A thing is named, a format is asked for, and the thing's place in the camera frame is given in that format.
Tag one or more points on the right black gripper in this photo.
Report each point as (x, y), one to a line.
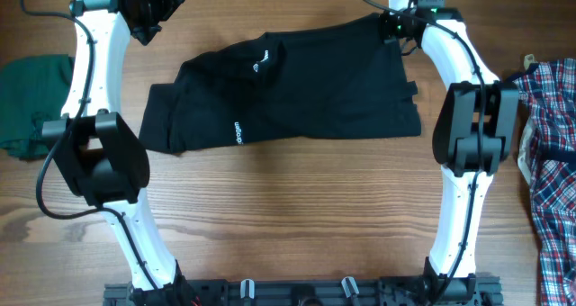
(387, 32)

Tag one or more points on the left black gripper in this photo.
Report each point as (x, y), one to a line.
(167, 4)

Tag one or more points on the black t-shirt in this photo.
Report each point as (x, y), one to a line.
(345, 82)

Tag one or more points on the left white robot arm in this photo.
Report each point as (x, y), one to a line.
(101, 159)

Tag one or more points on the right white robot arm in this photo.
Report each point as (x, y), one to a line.
(471, 138)

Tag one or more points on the folded green garment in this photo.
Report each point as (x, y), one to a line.
(33, 91)

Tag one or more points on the plaid red blue shirt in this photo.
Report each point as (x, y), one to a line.
(546, 158)

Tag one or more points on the black mounting rail base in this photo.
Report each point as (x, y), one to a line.
(386, 291)

